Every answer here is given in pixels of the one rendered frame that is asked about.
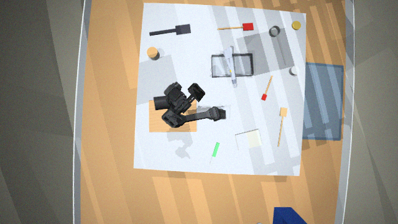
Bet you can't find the tan cylinder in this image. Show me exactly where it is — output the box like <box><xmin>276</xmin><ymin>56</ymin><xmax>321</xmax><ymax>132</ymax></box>
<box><xmin>147</xmin><ymin>47</ymin><xmax>160</xmax><ymax>60</ymax></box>

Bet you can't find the wooden board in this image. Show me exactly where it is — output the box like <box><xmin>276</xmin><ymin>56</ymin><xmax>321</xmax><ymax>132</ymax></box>
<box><xmin>149</xmin><ymin>100</ymin><xmax>197</xmax><ymax>133</ymax></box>

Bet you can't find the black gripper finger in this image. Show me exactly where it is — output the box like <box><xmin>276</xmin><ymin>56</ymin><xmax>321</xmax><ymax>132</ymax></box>
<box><xmin>165</xmin><ymin>110</ymin><xmax>183</xmax><ymax>125</ymax></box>
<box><xmin>188</xmin><ymin>86</ymin><xmax>203</xmax><ymax>102</ymax></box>

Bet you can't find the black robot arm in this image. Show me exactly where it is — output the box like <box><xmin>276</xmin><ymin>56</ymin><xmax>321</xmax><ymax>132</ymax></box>
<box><xmin>154</xmin><ymin>82</ymin><xmax>226</xmax><ymax>128</ymax></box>

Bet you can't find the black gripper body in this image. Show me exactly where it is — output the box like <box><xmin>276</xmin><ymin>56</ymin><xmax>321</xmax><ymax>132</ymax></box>
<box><xmin>162</xmin><ymin>83</ymin><xmax>205</xmax><ymax>128</ymax></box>

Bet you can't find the grey cylinder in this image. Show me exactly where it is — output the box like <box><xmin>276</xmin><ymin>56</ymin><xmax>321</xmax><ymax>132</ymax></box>
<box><xmin>289</xmin><ymin>66</ymin><xmax>299</xmax><ymax>75</ymax></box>

